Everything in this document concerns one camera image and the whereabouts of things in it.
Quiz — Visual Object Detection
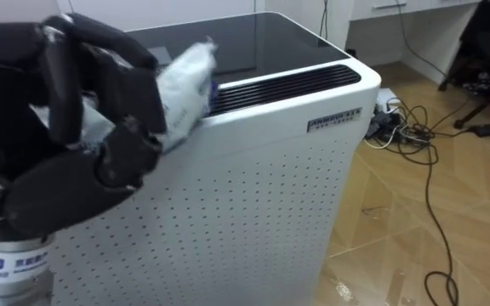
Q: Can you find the white desk with drawers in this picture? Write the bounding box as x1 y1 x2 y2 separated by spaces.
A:
348 0 483 85

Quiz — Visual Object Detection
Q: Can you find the white plastic packet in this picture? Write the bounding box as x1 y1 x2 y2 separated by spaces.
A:
31 38 219 153

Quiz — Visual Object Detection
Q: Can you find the black office chair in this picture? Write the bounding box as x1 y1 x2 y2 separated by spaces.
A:
437 0 490 131

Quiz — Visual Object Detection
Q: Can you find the white power strip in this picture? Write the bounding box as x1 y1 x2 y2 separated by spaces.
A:
373 87 400 114

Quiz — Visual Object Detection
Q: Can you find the long black floor cable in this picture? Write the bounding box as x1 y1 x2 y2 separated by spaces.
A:
422 143 461 306

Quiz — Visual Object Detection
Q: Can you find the white air purifier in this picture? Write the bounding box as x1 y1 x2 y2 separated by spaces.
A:
48 11 383 306

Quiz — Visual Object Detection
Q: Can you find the black power adapter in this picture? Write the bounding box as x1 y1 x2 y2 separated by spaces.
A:
467 123 490 139

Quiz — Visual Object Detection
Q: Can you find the black desk cable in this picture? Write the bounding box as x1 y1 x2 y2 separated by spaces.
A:
392 0 447 78

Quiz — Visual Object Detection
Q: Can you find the black hanging cable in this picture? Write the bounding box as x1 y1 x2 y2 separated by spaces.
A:
318 0 330 40

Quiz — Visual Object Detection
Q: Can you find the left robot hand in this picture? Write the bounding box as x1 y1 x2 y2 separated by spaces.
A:
0 12 168 244

